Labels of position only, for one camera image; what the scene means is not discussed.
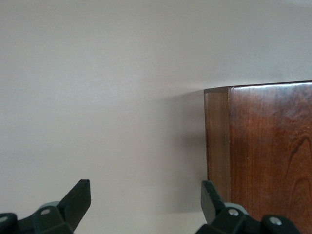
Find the dark wooden drawer cabinet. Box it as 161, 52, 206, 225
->
203, 80, 312, 234

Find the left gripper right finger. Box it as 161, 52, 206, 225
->
195, 180, 302, 234

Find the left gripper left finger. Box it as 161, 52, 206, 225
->
0, 179, 91, 234

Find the brown table mat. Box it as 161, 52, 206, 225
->
0, 0, 312, 234

